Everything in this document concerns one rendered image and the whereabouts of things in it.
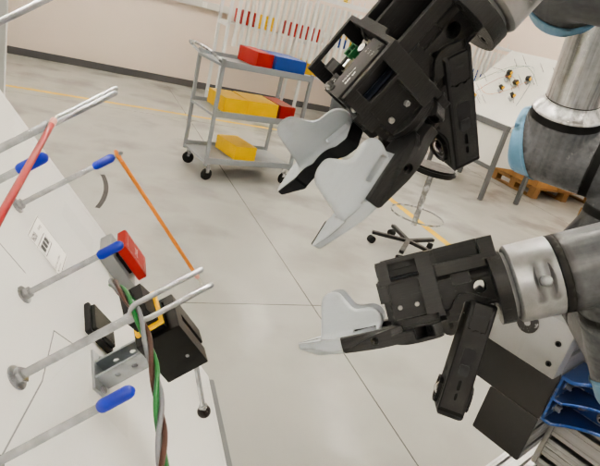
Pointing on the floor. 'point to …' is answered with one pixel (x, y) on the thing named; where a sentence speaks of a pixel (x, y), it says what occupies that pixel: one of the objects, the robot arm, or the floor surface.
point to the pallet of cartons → (532, 186)
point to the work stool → (418, 207)
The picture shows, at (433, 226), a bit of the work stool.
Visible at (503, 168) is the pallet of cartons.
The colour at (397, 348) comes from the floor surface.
